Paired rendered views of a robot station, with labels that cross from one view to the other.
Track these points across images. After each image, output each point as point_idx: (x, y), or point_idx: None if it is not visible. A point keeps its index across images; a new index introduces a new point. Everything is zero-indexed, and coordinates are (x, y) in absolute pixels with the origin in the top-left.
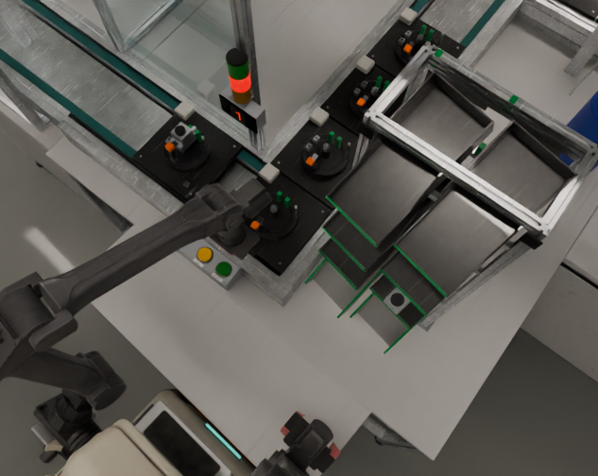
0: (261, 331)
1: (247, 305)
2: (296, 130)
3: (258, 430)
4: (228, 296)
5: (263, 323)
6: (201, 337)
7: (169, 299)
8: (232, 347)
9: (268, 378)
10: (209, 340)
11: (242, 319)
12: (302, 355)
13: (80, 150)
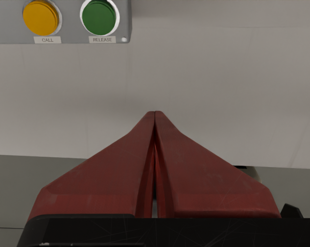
0: (222, 37)
1: (173, 16)
2: None
3: (291, 141)
4: (133, 25)
5: (218, 24)
6: (147, 102)
7: (65, 90)
8: (197, 85)
9: (272, 86)
10: (159, 98)
11: (182, 42)
12: None
13: None
